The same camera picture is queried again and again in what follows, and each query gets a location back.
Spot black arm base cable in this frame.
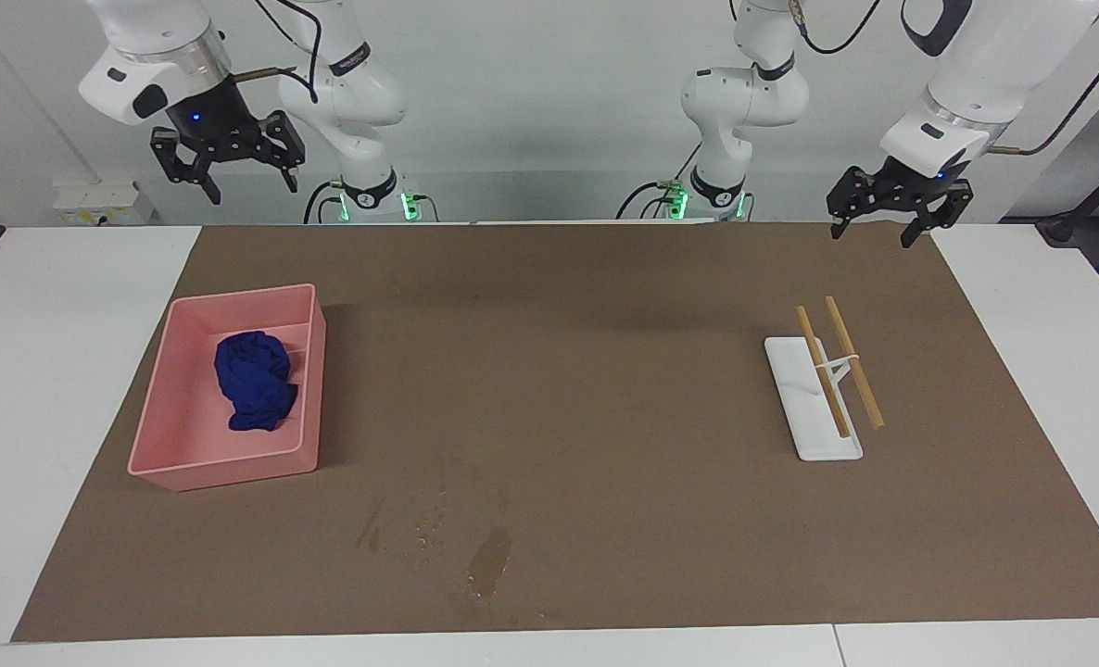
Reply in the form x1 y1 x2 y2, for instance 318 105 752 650
616 139 703 220

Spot black stand foot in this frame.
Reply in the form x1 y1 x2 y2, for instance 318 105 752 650
1036 148 1099 246

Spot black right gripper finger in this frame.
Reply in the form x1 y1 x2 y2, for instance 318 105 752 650
248 109 308 194
150 128 223 206

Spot blue towel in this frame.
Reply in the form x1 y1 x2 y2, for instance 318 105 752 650
213 329 299 434

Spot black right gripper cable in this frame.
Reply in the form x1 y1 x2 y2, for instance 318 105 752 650
233 0 322 105

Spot white power socket box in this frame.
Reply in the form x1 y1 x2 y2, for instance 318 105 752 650
54 181 157 226

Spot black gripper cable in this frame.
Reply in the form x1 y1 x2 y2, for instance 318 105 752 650
795 0 1099 157
233 0 322 105

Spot pink plastic bin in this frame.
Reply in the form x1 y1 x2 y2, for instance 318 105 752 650
127 283 328 492

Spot brown table mat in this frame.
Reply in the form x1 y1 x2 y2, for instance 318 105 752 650
10 220 1099 643

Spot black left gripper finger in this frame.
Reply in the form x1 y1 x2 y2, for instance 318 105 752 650
826 165 884 242
900 181 975 249

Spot white towel rack base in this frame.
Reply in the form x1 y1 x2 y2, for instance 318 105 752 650
764 335 864 462

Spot wide water puddle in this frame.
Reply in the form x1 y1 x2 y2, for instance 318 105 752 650
466 526 513 598

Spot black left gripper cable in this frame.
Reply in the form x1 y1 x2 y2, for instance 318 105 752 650
795 0 1099 157

